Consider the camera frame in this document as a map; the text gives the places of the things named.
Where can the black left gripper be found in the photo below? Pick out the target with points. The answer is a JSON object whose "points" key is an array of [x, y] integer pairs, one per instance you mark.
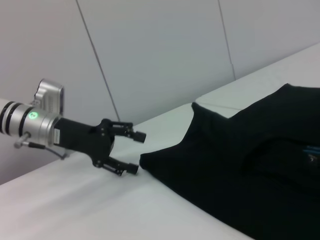
{"points": [[82, 140]]}

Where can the black shirt with FREE! print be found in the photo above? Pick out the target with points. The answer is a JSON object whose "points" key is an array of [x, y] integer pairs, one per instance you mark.
{"points": [[237, 162]]}

